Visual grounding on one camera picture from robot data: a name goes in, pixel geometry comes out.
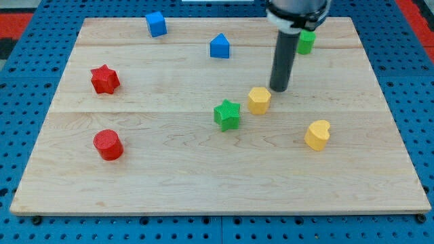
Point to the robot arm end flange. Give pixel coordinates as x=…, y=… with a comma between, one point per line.
x=292, y=16

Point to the yellow hexagon block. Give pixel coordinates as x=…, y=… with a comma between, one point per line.
x=259, y=99

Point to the blue cube block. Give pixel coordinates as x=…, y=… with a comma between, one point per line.
x=156, y=24

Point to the green star block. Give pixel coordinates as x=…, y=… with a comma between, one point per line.
x=227, y=115

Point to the wooden board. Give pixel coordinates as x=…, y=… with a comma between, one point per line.
x=176, y=161

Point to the blue triangular prism block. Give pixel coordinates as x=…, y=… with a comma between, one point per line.
x=220, y=47

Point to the yellow heart block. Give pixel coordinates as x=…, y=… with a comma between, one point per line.
x=317, y=135

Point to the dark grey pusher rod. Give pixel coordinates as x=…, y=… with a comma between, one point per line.
x=285, y=51

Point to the red cylinder block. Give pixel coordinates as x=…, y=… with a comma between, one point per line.
x=108, y=144

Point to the red star block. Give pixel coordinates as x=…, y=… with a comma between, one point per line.
x=104, y=80

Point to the green cylinder block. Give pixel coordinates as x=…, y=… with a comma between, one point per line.
x=306, y=42

